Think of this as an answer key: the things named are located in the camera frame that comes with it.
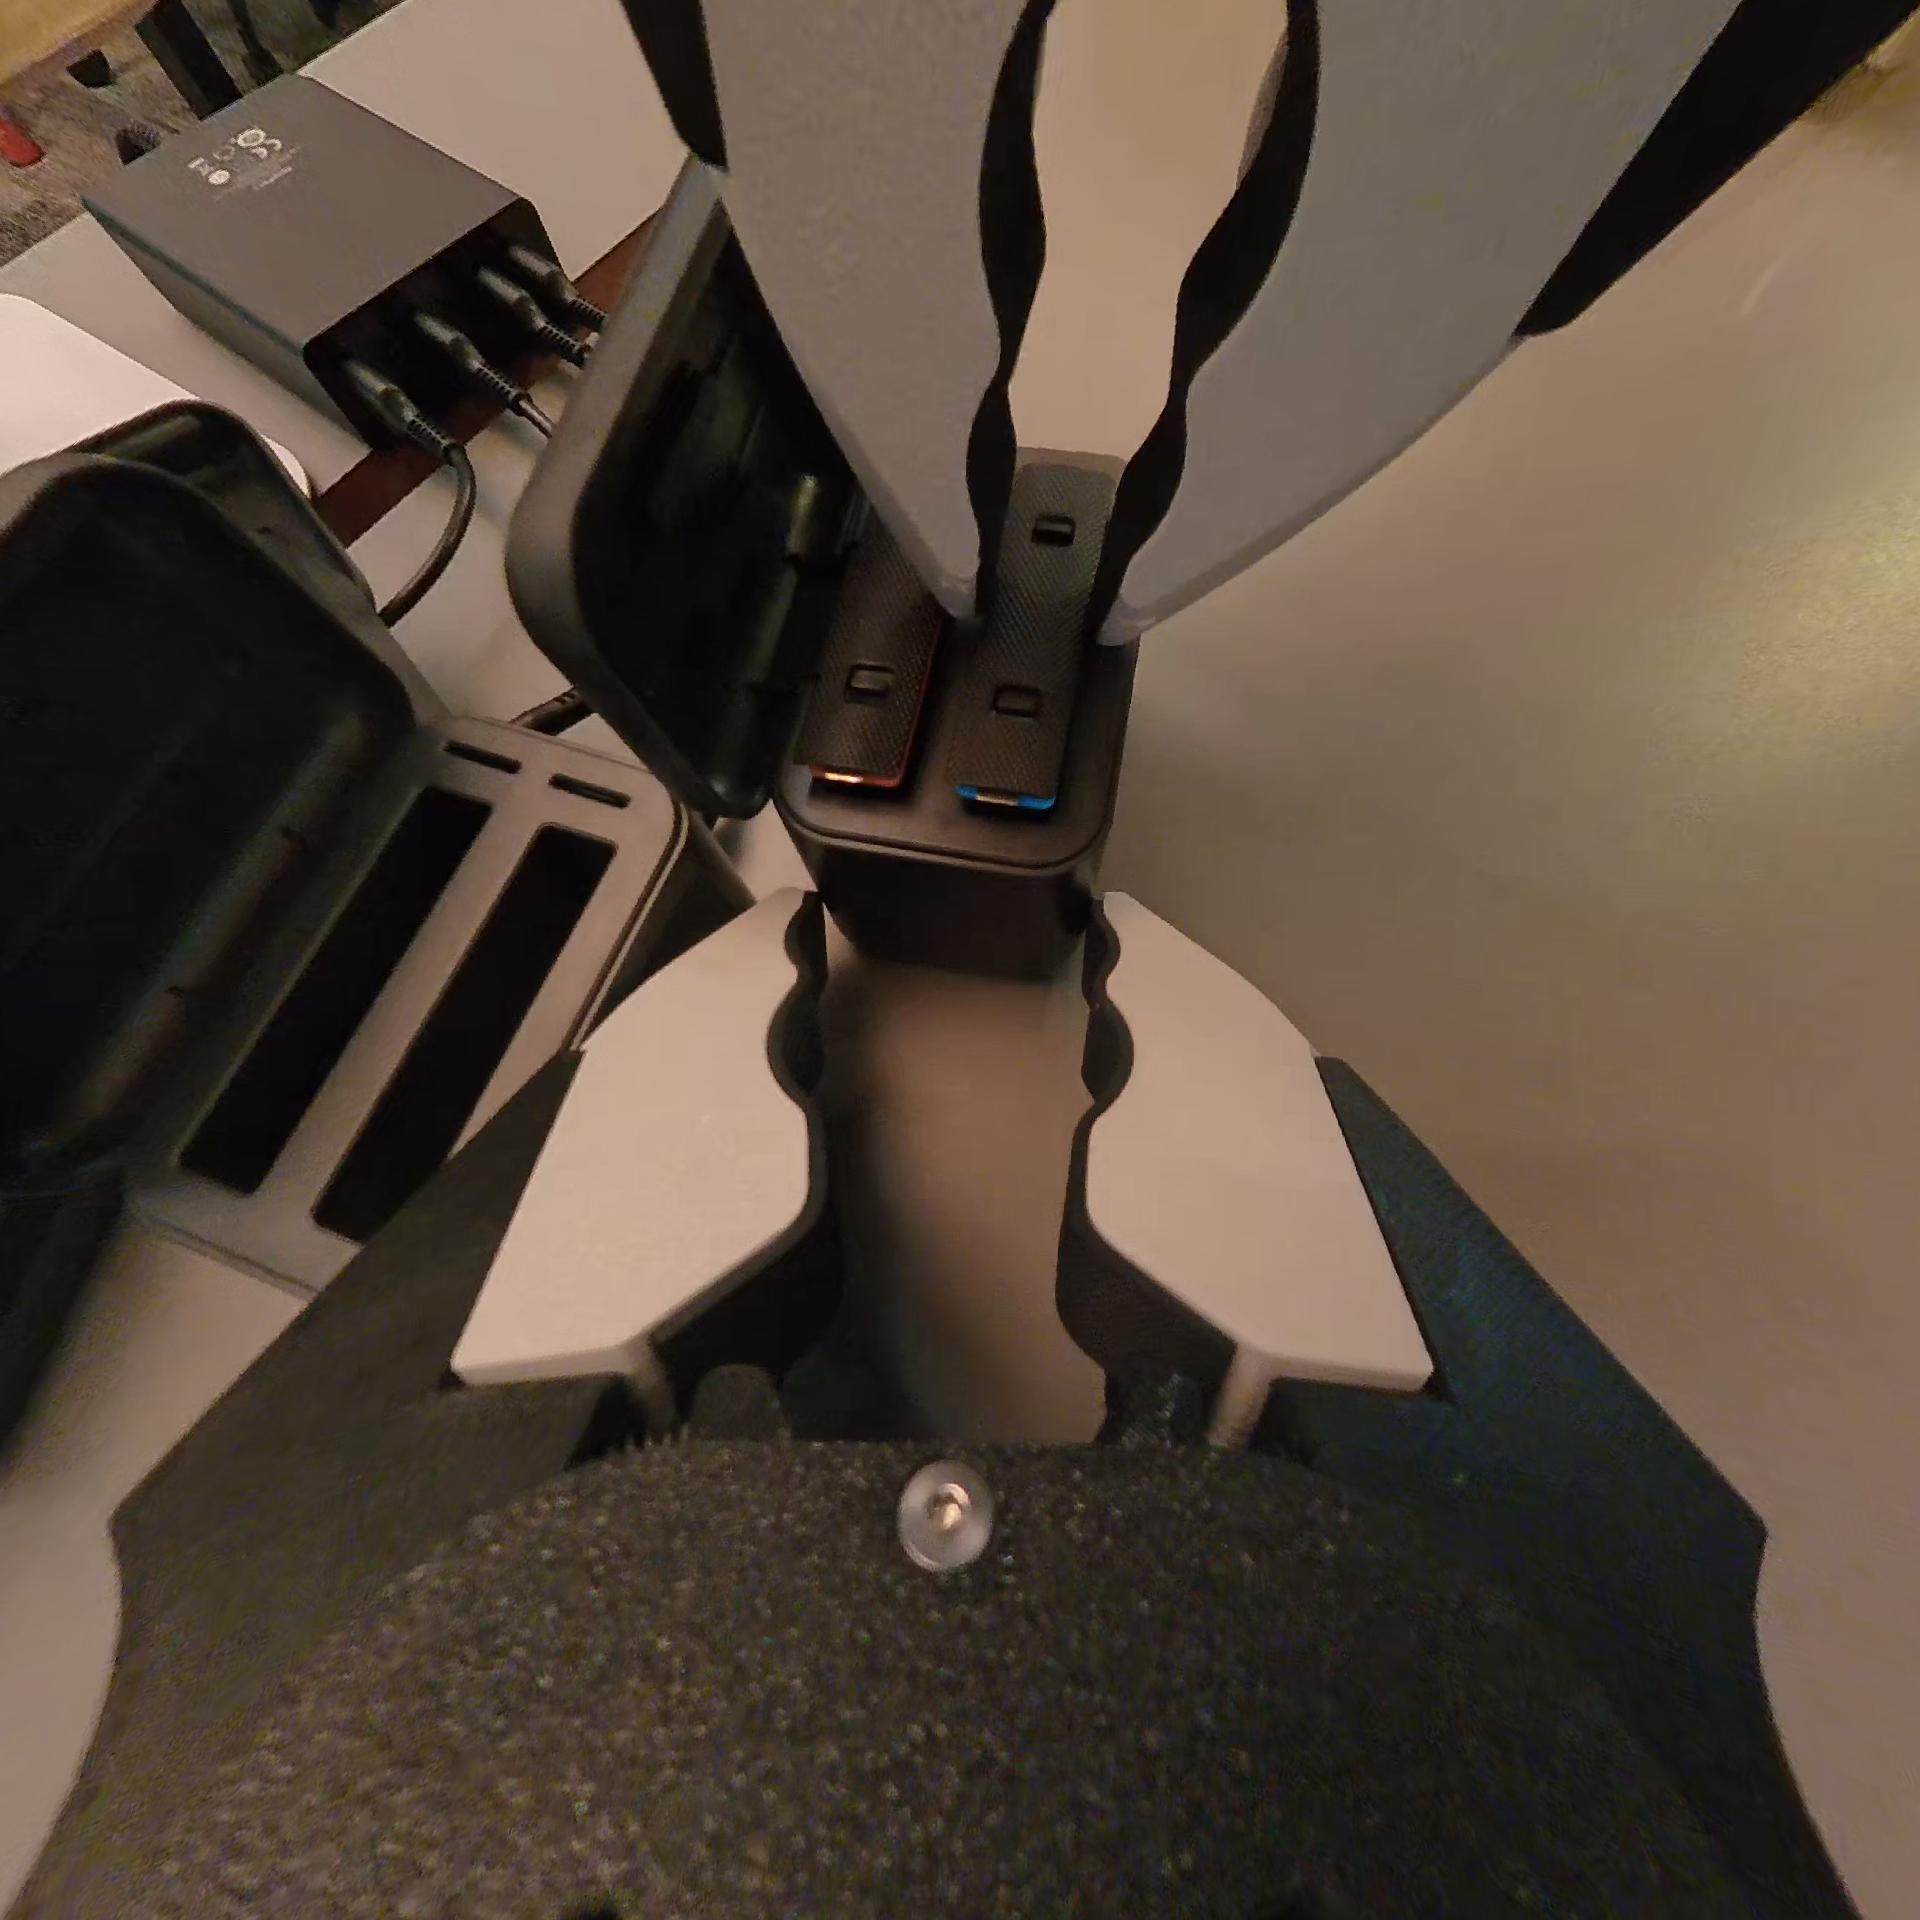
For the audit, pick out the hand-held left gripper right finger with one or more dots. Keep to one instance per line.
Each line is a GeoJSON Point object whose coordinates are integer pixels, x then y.
{"type": "Point", "coordinates": [1244, 1200]}

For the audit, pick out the white stand base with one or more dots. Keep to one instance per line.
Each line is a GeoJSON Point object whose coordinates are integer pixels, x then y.
{"type": "Point", "coordinates": [78, 377]}

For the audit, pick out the black camera battery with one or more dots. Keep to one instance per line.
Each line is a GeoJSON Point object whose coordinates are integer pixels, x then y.
{"type": "Point", "coordinates": [1038, 721]}
{"type": "Point", "coordinates": [878, 721]}

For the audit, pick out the black multi-port power hub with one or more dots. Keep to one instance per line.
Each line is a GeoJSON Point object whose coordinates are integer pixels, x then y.
{"type": "Point", "coordinates": [303, 209]}

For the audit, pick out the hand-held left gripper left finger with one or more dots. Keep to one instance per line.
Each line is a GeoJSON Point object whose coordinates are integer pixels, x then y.
{"type": "Point", "coordinates": [633, 1200]}

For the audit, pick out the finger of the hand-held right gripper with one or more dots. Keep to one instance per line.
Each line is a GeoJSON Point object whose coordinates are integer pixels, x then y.
{"type": "Point", "coordinates": [1412, 272]}
{"type": "Point", "coordinates": [871, 241]}

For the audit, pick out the black battery charging case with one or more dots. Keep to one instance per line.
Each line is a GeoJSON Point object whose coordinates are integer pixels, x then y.
{"type": "Point", "coordinates": [633, 511]}
{"type": "Point", "coordinates": [181, 783]}

